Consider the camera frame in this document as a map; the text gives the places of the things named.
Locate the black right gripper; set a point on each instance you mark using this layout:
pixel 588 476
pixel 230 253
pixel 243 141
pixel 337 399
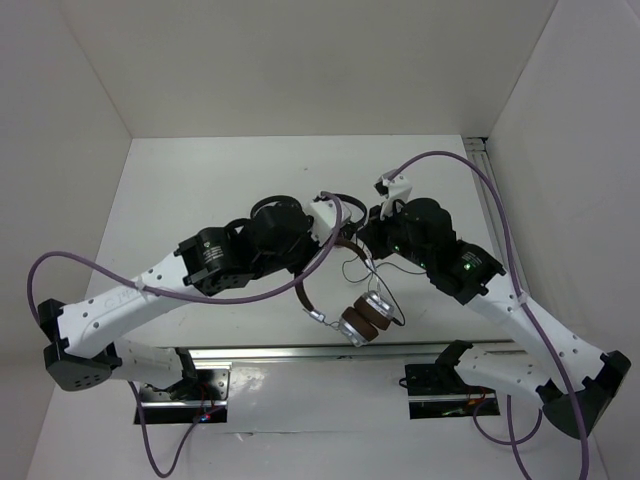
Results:
pixel 370 232

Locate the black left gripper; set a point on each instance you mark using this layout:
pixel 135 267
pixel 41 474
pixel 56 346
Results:
pixel 313 249

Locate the brown silver over-ear headphones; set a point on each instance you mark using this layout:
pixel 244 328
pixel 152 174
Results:
pixel 359 323

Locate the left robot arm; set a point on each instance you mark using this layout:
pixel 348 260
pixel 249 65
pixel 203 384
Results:
pixel 248 260

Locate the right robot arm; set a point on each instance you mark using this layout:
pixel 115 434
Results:
pixel 571 381

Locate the black on-ear headphones left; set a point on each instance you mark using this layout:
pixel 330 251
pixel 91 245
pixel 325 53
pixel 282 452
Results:
pixel 274 200

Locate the black on-ear headphones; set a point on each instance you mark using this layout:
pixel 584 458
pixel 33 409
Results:
pixel 355 216
pixel 274 200

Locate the black on-ear headphones right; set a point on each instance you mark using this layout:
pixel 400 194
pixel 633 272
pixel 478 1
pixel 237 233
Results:
pixel 355 216

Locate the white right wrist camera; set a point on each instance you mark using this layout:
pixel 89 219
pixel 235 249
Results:
pixel 391 187

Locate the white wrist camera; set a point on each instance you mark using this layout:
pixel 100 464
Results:
pixel 391 187
pixel 323 212

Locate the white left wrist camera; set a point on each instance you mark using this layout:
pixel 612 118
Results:
pixel 323 212

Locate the aluminium side rail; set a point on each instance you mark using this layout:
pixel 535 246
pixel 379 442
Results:
pixel 475 148

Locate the aluminium front rail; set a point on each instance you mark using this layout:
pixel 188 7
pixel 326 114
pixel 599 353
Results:
pixel 317 352

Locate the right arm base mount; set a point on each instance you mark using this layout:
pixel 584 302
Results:
pixel 436 392

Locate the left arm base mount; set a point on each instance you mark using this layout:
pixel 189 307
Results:
pixel 204 400

